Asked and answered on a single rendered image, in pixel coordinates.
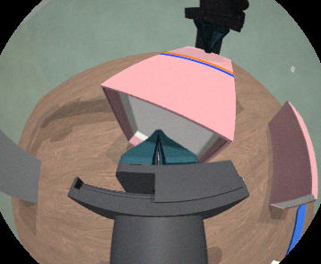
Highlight blue flat rectangular slab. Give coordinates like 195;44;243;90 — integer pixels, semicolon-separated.
285;205;306;257

